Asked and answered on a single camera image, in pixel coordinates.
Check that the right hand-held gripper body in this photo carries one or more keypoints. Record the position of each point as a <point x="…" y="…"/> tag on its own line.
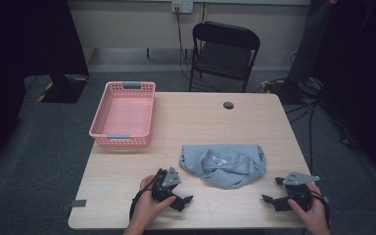
<point x="300" y="192"/>

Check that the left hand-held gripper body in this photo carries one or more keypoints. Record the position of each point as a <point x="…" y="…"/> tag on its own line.
<point x="163" y="192"/>

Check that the light blue t-shirt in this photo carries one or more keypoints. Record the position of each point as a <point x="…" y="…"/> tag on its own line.
<point x="235" y="169"/>

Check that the person's left hand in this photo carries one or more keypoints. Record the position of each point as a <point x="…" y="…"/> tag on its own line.
<point x="147" y="209"/>

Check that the person's right hand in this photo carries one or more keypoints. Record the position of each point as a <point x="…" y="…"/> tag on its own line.
<point x="313" y="215"/>

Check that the grey tape strip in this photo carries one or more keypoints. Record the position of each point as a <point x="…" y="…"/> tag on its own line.
<point x="326" y="199"/>
<point x="78" y="203"/>

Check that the pink plastic basket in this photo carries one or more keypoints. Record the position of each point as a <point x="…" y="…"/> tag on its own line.
<point x="127" y="117"/>

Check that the black floor equipment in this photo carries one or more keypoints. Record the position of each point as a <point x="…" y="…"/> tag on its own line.
<point x="284" y="89"/>

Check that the black folding chair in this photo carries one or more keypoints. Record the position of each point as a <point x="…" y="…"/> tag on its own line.
<point x="225" y="58"/>

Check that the black stand base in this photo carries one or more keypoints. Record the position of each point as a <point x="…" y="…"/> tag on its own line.
<point x="65" y="89"/>

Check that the dark curtain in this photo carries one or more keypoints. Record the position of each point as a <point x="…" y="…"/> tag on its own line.
<point x="19" y="49"/>
<point x="365" y="65"/>

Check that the white wall power outlet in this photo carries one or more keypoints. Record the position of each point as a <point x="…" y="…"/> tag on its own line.
<point x="182" y="6"/>

